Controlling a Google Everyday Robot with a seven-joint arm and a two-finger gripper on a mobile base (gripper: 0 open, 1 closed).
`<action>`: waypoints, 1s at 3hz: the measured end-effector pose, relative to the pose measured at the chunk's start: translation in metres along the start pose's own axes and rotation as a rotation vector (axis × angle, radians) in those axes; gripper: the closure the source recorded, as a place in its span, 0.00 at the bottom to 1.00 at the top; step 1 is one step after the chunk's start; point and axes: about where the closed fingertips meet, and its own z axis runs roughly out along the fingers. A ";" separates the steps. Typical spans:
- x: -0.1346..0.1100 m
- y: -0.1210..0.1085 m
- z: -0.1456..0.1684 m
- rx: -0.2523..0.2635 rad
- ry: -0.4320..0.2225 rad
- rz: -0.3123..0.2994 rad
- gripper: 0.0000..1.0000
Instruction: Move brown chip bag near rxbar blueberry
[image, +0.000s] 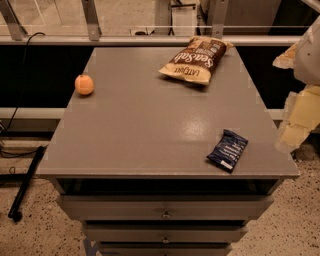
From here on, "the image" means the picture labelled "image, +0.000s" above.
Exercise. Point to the metal railing frame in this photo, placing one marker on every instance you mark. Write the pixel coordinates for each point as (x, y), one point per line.
(82, 23)

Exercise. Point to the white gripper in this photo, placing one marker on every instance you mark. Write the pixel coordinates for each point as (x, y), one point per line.
(308, 61)

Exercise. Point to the brown sea salt chip bag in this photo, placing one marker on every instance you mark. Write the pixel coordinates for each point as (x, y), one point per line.
(197, 62)

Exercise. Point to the blue rxbar wrapper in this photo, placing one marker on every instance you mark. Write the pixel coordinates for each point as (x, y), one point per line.
(228, 150)

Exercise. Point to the black rod on floor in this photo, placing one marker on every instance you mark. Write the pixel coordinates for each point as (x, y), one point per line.
(14, 212)

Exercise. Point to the grey drawer cabinet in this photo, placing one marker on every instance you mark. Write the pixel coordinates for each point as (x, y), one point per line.
(130, 161)

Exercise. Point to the orange fruit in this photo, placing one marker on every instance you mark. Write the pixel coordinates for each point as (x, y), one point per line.
(84, 85)

